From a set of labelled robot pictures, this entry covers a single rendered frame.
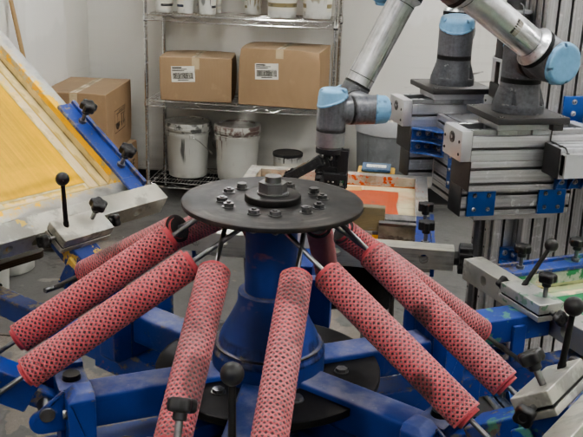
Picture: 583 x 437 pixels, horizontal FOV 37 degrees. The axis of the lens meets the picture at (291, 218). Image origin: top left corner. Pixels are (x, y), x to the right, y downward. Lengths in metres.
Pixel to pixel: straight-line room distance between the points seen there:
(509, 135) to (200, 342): 1.57
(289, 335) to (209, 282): 0.15
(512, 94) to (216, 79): 3.28
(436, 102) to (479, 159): 0.51
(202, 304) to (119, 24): 5.06
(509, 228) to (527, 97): 0.55
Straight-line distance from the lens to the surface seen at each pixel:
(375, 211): 2.27
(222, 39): 6.04
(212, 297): 1.26
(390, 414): 1.39
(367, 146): 5.53
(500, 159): 2.59
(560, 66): 2.46
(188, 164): 5.84
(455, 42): 3.02
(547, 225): 2.96
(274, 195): 1.40
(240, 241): 2.08
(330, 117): 2.20
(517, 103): 2.58
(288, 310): 1.23
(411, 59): 5.92
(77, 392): 1.39
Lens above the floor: 1.72
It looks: 18 degrees down
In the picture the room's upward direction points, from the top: 2 degrees clockwise
